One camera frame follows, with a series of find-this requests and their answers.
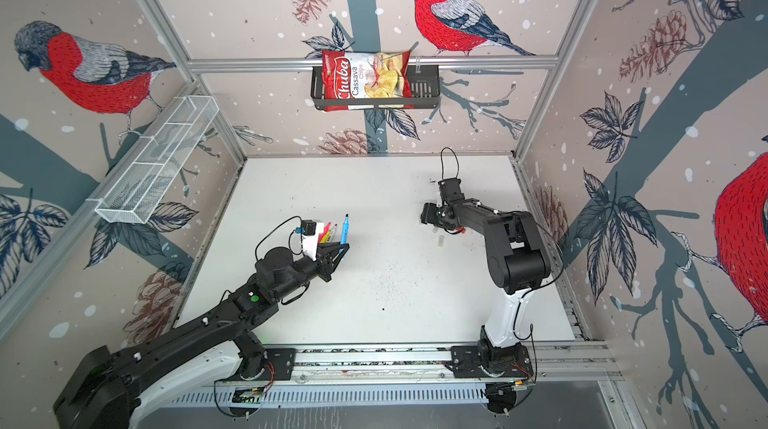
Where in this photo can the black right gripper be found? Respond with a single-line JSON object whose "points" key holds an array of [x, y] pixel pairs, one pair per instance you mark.
{"points": [[426, 214]]}

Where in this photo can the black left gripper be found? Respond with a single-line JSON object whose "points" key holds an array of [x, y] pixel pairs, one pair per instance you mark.
{"points": [[325, 258]]}

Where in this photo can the blue marker pen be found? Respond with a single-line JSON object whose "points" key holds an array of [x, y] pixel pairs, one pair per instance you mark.
{"points": [[345, 230]]}

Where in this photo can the white whiteboard marker pen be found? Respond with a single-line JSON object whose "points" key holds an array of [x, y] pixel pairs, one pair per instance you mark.
{"points": [[335, 228]]}

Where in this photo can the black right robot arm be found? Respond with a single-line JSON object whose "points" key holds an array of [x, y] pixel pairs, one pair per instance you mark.
{"points": [[516, 259]]}

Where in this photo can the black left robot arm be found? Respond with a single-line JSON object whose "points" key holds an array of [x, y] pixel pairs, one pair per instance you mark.
{"points": [[116, 389]]}

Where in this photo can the red cassava chips bag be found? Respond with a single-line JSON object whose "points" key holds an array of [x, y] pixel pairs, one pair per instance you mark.
{"points": [[352, 76]]}

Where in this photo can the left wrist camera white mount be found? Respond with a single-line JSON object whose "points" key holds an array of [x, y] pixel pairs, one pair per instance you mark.
{"points": [[309, 238]]}

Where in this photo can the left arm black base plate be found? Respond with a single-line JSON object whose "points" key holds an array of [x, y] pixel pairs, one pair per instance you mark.
{"points": [[270, 364]]}

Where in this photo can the black wire wall basket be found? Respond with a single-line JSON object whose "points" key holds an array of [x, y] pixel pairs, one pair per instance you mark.
{"points": [[423, 82]]}

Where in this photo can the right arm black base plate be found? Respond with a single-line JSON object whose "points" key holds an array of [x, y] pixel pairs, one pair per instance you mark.
{"points": [[481, 361]]}

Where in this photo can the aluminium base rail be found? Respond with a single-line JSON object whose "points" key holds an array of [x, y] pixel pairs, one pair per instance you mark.
{"points": [[421, 363]]}

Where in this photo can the white wire mesh shelf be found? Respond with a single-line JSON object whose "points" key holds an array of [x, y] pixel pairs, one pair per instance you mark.
{"points": [[141, 187]]}

